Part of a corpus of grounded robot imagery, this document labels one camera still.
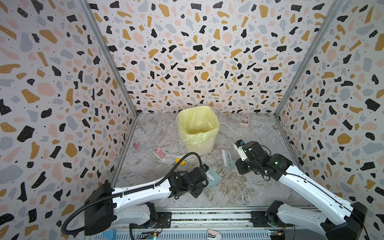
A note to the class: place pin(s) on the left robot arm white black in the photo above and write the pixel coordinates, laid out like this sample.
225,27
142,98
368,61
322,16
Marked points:
134,206

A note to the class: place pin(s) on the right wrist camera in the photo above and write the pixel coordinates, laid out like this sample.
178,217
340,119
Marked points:
239,148

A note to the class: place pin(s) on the cream trash bin yellow bag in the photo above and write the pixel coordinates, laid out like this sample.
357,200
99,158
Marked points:
198,128

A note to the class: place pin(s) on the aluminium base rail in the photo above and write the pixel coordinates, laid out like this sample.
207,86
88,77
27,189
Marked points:
234,223

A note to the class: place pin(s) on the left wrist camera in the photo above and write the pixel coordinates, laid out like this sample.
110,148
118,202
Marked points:
205,168

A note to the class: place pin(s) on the blue triangular object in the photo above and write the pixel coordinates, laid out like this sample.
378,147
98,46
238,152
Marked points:
110,235

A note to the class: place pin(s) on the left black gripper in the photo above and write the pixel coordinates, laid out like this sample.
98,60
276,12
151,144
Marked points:
201,186

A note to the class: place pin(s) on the yellow paper scrap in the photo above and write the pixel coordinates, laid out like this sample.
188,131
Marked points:
181,162

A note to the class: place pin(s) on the pink paper scrap far left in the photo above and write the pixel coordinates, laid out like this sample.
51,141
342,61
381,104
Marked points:
159,152

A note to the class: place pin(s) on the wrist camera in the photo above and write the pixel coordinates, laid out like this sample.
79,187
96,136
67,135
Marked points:
205,168
239,148

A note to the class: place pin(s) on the teal hand brush white bristles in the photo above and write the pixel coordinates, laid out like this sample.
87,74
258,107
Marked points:
227,159

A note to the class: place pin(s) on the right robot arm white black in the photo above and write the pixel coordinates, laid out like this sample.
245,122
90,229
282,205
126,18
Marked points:
336,218

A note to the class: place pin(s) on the small card box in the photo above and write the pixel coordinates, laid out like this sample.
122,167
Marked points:
245,121

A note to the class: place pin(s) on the teal plastic dustpan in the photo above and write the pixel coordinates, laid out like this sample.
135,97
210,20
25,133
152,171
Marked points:
213,177

